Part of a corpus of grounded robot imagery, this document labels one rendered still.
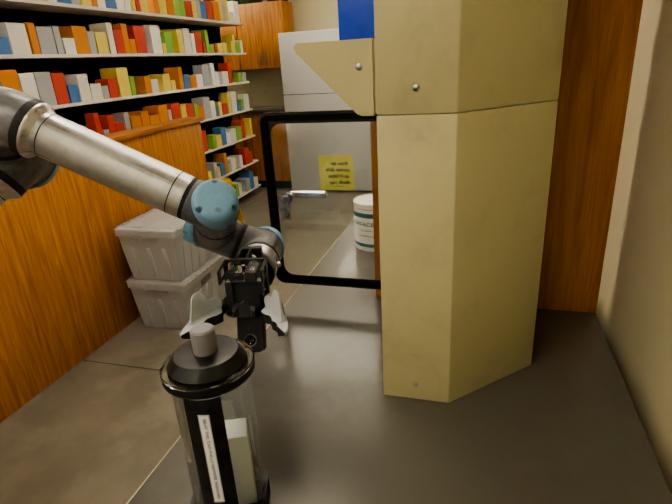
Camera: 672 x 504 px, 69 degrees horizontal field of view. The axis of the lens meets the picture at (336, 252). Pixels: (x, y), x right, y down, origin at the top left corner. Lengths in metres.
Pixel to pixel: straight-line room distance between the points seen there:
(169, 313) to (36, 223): 0.89
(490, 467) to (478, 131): 0.47
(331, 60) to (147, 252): 2.43
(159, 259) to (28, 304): 0.69
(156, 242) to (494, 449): 2.44
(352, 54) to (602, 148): 0.58
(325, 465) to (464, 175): 0.46
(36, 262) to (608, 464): 2.57
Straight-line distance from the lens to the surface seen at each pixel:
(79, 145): 0.90
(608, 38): 1.08
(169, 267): 3.01
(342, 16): 0.94
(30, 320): 2.87
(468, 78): 0.71
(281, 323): 0.74
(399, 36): 0.70
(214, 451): 0.63
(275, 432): 0.84
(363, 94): 0.71
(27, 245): 2.82
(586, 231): 1.14
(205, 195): 0.82
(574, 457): 0.83
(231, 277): 0.79
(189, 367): 0.58
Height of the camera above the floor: 1.49
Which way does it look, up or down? 21 degrees down
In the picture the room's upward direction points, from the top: 4 degrees counter-clockwise
